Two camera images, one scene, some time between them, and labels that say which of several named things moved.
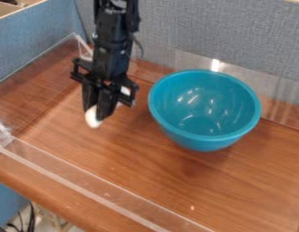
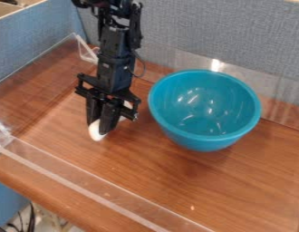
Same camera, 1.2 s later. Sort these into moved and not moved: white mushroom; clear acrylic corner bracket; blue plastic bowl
Moved: white mushroom
Not moved: clear acrylic corner bracket; blue plastic bowl
